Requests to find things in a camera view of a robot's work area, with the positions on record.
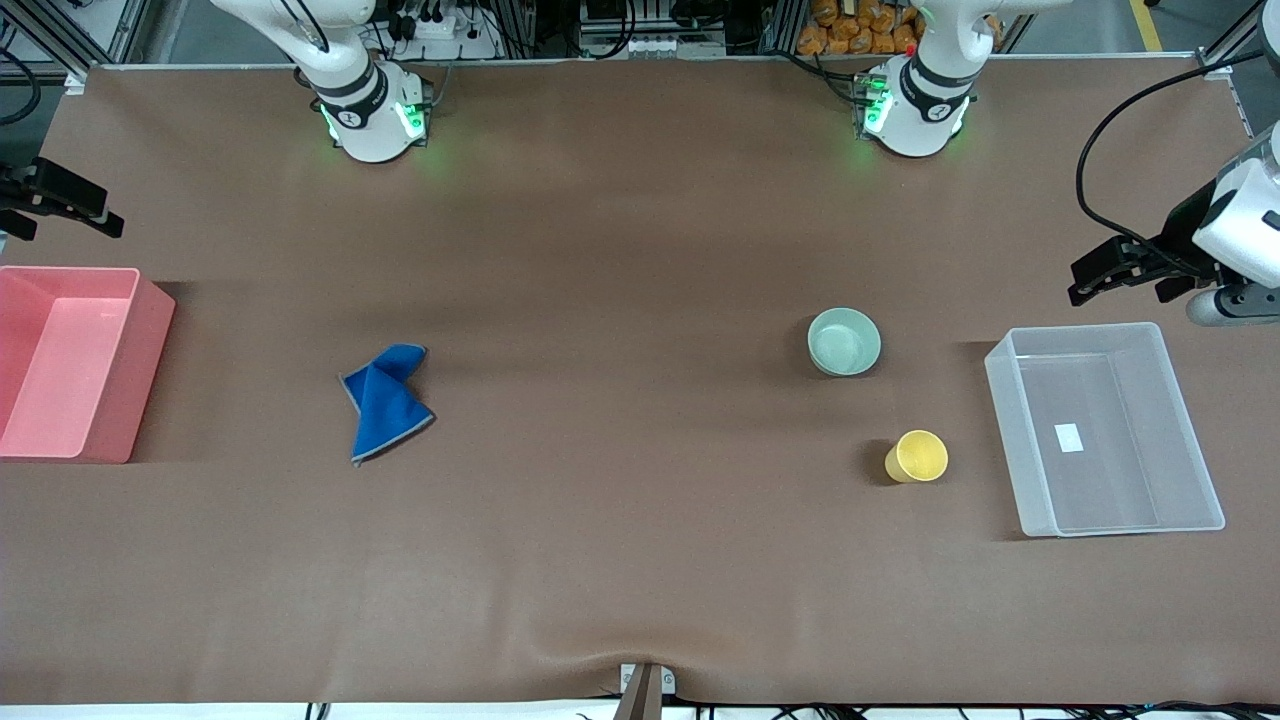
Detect white power strip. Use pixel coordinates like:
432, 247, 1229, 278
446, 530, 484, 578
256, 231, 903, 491
385, 10, 501, 61

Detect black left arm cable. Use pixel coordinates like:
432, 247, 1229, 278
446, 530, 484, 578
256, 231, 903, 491
1076, 48, 1280, 281

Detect pale green bowl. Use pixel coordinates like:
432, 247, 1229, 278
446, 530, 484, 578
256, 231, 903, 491
807, 307, 883, 378

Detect yellow cup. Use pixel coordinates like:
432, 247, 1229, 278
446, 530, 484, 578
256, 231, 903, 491
884, 430, 949, 485

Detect clear plastic bin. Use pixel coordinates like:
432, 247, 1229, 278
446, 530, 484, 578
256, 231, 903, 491
984, 321, 1227, 539

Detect metal table edge bracket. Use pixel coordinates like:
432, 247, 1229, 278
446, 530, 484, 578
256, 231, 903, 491
619, 662, 677, 720

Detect blue cloth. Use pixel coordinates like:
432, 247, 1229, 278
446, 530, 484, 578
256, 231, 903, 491
340, 343, 437, 468

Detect orange packaged items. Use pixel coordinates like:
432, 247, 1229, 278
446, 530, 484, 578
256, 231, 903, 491
797, 0, 1004, 57

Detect white connector block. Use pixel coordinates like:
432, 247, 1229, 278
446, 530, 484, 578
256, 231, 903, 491
620, 36, 727, 58

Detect pink plastic bin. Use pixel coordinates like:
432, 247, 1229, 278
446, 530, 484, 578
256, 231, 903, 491
0, 266, 177, 465

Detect aluminium frame profile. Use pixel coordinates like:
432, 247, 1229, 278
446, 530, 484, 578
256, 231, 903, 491
1198, 0, 1266, 81
100, 0, 153, 67

